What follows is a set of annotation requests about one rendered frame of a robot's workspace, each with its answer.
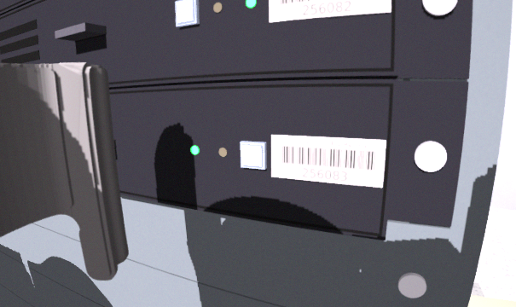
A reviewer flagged black server rack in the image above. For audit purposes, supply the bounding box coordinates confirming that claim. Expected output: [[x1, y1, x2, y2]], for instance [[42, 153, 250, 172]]
[[0, 0, 513, 307]]

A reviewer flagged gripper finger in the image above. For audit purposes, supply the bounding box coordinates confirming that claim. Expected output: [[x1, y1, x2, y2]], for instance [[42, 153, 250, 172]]
[[0, 62, 129, 281]]

